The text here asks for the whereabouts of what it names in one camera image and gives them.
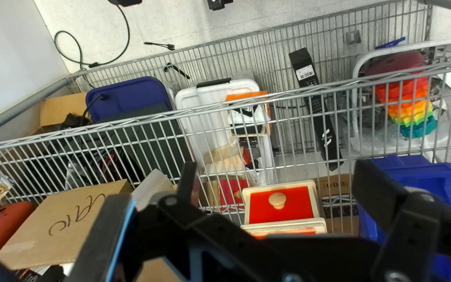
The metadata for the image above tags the cardboard box with writing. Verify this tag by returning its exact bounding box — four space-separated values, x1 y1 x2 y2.
0 181 132 270

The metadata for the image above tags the white plastic container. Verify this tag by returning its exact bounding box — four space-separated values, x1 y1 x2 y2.
173 79 273 184

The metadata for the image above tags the blue plastic bin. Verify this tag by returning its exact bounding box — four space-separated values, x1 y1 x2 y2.
356 154 451 282

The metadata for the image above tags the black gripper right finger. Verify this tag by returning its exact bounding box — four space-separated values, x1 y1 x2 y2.
352 159 408 237

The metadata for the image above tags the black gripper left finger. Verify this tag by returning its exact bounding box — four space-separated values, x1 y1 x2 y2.
176 162 198 206

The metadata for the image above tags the dark blue storage tote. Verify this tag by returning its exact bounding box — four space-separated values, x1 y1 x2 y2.
85 77 190 181

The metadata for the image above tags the wire shelf rack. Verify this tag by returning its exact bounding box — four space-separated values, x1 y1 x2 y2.
0 0 451 237

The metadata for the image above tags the rainbow stacking toy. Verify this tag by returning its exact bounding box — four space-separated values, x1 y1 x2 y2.
374 77 438 138

